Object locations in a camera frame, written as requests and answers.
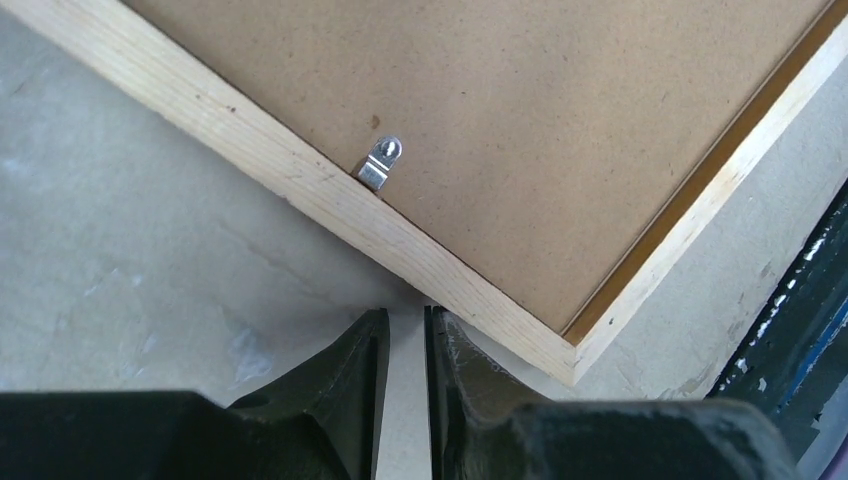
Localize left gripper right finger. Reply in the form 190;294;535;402
424;307;799;479

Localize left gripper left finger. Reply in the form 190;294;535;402
1;309;390;479

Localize brown frame backing board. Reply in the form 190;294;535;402
133;1;824;329

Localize wooden picture frame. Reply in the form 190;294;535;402
2;1;847;386

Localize metal turn clip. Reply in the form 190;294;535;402
355;135;403;191

